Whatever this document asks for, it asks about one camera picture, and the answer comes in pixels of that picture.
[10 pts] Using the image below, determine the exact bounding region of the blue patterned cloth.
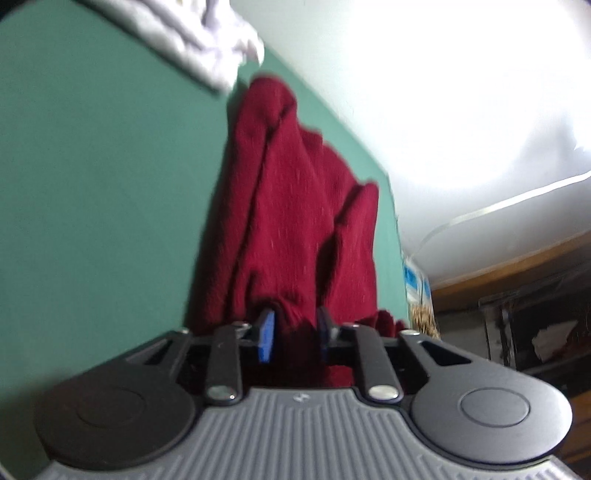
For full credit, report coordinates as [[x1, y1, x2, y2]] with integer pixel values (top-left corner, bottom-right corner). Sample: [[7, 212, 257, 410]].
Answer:
[[403, 261, 433, 303]]

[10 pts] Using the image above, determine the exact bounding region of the white wall conduit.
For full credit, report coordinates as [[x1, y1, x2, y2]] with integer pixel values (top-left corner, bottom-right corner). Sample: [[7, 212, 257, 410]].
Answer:
[[410, 172, 591, 260]]

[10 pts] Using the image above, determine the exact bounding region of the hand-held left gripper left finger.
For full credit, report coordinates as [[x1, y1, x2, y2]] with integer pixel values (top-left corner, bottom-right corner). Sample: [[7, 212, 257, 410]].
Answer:
[[126, 308, 278, 408]]

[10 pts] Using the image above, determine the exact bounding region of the dark red knit sweater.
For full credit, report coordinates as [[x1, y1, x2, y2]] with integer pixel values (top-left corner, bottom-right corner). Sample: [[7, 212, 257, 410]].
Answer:
[[187, 75, 411, 389]]

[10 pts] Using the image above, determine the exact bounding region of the dark wooden furniture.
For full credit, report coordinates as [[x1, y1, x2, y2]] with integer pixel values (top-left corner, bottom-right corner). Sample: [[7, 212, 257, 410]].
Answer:
[[429, 231, 591, 468]]

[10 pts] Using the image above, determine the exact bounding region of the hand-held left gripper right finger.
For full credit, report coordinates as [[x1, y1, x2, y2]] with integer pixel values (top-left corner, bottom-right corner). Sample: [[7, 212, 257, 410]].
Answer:
[[316, 306, 468, 404]]

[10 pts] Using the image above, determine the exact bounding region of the folded white shirt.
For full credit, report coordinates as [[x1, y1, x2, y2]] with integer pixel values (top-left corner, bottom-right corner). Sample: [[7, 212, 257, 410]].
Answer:
[[85, 0, 266, 94]]

